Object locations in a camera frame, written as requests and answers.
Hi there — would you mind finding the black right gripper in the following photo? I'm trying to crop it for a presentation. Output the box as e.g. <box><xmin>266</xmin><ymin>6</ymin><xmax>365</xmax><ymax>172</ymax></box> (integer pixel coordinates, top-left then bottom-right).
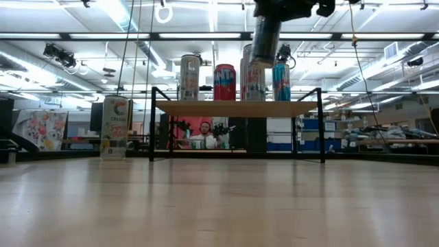
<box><xmin>252</xmin><ymin>0</ymin><xmax>318</xmax><ymax>22</ymax></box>

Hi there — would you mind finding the blue Red Bull can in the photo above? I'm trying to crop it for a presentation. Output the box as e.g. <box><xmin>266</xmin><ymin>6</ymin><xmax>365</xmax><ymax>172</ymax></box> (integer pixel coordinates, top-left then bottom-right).
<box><xmin>249</xmin><ymin>15</ymin><xmax>283</xmax><ymax>69</ymax></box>
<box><xmin>272</xmin><ymin>62</ymin><xmax>292</xmax><ymax>102</ymax></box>

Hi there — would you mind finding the white Celsius Peach Vibe can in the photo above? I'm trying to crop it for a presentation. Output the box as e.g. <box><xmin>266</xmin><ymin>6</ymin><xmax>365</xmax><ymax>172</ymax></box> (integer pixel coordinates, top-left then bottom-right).
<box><xmin>244</xmin><ymin>43</ymin><xmax>267</xmax><ymax>102</ymax></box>
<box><xmin>239</xmin><ymin>57</ymin><xmax>246</xmax><ymax>102</ymax></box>

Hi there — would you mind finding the red Fanta strawberry can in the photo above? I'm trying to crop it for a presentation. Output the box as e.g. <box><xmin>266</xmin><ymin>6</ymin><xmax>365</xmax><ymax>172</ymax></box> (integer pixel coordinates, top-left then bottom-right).
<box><xmin>213</xmin><ymin>63</ymin><xmax>237</xmax><ymax>102</ymax></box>

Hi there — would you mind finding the white Celsius Tropical Vibe can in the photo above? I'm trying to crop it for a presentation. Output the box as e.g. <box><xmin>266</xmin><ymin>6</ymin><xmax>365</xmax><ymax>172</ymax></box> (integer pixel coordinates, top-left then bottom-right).
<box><xmin>99</xmin><ymin>95</ymin><xmax>130</xmax><ymax>161</ymax></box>

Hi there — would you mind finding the wooden shelf with black legs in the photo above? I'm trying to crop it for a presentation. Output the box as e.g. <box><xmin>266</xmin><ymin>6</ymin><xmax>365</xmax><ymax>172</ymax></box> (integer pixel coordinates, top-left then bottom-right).
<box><xmin>148</xmin><ymin>86</ymin><xmax>326</xmax><ymax>164</ymax></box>

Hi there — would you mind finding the blue storage shelf unit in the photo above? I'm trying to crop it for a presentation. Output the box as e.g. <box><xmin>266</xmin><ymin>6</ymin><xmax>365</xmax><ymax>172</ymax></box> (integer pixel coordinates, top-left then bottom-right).
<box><xmin>296</xmin><ymin>117</ymin><xmax>342</xmax><ymax>152</ymax></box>

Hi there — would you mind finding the black hanging device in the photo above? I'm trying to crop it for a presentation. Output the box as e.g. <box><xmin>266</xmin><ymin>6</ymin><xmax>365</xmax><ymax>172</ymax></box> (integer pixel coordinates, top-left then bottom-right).
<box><xmin>276</xmin><ymin>43</ymin><xmax>296</xmax><ymax>69</ymax></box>

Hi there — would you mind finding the black overhead beam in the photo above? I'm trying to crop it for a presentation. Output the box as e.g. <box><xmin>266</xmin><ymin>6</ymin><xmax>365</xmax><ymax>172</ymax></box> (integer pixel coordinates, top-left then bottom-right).
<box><xmin>0</xmin><ymin>31</ymin><xmax>439</xmax><ymax>42</ymax></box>

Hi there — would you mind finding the black cabinet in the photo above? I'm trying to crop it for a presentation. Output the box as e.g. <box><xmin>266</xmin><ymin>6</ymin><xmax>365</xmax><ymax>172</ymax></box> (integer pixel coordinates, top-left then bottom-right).
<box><xmin>228</xmin><ymin>117</ymin><xmax>268</xmax><ymax>154</ymax></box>

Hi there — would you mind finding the white air vent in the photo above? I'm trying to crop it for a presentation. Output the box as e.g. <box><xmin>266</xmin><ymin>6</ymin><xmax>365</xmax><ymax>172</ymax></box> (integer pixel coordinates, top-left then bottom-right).
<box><xmin>383</xmin><ymin>41</ymin><xmax>400</xmax><ymax>60</ymax></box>

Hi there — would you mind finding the red panel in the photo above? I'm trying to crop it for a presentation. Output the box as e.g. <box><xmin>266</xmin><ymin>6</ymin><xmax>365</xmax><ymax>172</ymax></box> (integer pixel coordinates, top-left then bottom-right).
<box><xmin>176</xmin><ymin>116</ymin><xmax>213</xmax><ymax>149</ymax></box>

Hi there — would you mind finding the person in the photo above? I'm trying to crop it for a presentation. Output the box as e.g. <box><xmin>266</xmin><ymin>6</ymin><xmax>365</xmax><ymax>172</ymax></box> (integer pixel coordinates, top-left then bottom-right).
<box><xmin>187</xmin><ymin>120</ymin><xmax>220</xmax><ymax>150</ymax></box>

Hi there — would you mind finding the black ceiling-mounted device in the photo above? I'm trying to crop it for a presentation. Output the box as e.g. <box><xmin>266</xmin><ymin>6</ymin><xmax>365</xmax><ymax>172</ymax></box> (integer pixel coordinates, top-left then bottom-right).
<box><xmin>406</xmin><ymin>56</ymin><xmax>425</xmax><ymax>68</ymax></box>
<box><xmin>43</xmin><ymin>43</ymin><xmax>78</xmax><ymax>69</ymax></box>

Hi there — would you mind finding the cluttered background workbench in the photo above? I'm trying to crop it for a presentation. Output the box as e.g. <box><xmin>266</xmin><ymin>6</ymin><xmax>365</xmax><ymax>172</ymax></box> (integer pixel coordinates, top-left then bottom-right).
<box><xmin>342</xmin><ymin>125</ymin><xmax>439</xmax><ymax>155</ymax></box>

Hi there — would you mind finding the black background monitor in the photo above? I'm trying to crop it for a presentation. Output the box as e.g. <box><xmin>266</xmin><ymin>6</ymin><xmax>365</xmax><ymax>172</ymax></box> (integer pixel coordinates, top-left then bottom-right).
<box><xmin>89</xmin><ymin>102</ymin><xmax>134</xmax><ymax>133</ymax></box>

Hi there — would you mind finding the floral cloth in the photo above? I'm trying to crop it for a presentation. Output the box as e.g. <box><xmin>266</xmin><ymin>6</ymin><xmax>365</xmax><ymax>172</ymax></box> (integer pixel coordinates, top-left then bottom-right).
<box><xmin>12</xmin><ymin>110</ymin><xmax>69</xmax><ymax>152</ymax></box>

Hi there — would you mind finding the hanging cable with yellow tag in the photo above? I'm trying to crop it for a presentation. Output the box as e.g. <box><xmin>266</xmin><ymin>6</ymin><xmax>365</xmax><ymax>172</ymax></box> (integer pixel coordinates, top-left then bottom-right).
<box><xmin>348</xmin><ymin>0</ymin><xmax>390</xmax><ymax>147</ymax></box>

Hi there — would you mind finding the white hanging ring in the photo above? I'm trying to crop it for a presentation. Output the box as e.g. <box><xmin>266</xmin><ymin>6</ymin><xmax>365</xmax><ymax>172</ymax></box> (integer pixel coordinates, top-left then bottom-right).
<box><xmin>154</xmin><ymin>3</ymin><xmax>174</xmax><ymax>25</ymax></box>

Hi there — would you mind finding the hanging black cable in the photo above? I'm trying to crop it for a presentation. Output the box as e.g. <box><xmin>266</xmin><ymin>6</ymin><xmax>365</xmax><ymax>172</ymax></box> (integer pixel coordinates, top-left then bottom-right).
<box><xmin>143</xmin><ymin>0</ymin><xmax>155</xmax><ymax>131</ymax></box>
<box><xmin>117</xmin><ymin>0</ymin><xmax>135</xmax><ymax>97</ymax></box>

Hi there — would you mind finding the black aluminium table frame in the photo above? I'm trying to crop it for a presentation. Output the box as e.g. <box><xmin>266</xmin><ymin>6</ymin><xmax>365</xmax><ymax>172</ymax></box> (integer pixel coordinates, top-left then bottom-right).
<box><xmin>0</xmin><ymin>137</ymin><xmax>439</xmax><ymax>167</ymax></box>

